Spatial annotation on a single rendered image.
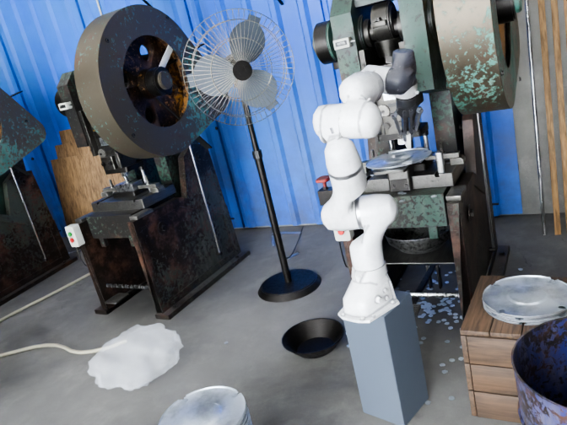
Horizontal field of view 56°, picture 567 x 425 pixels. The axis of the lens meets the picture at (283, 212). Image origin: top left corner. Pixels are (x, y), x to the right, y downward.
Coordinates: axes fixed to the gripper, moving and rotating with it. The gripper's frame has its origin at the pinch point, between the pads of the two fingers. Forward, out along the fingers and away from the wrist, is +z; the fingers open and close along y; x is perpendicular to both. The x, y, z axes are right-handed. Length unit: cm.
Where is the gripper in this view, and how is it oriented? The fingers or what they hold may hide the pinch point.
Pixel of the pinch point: (407, 140)
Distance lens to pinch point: 223.3
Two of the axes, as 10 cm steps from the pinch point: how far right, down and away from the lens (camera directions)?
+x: -1.1, -6.2, 7.8
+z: 1.9, 7.6, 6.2
